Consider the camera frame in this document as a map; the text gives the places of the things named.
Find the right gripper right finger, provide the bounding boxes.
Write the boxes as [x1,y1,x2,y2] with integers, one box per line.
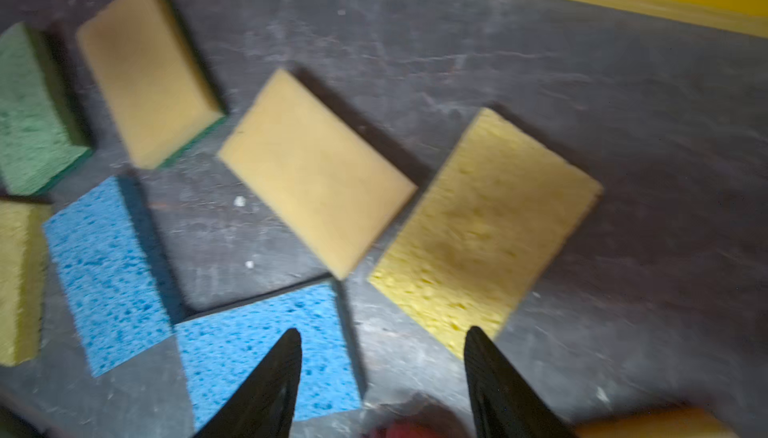
[464,326,575,438]

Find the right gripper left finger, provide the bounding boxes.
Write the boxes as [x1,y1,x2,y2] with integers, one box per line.
[196,328,302,438]

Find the tan sponge green scrub back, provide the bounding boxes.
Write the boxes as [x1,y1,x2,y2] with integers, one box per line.
[76,0,225,170]

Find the green cellulose sponge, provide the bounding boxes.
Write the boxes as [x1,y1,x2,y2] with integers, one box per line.
[1,22,92,196]

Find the blue sponge right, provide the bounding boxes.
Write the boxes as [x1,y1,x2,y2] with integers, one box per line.
[175,279,362,430]

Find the blue sponge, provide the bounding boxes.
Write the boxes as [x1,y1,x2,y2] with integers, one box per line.
[43,176,185,377]
[175,279,362,430]

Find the smiley face yellow sponge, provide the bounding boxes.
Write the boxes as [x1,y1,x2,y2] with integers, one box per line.
[362,419,468,438]

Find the tan sponge near mug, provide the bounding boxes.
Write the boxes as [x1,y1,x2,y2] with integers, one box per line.
[574,408,738,438]

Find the blue sponge left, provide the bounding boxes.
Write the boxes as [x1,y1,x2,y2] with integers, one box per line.
[43,176,185,377]

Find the yellow cellulose sponge upper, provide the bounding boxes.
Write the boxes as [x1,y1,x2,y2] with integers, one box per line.
[369,108,603,357]

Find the yellow cellulose sponge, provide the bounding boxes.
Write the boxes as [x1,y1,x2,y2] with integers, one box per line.
[1,199,50,367]
[369,108,603,357]

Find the tan sponge middle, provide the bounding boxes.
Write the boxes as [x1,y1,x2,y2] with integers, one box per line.
[218,69,416,280]

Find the yellow cellulose sponge lower left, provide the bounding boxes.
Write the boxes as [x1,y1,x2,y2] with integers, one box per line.
[1,199,50,367]

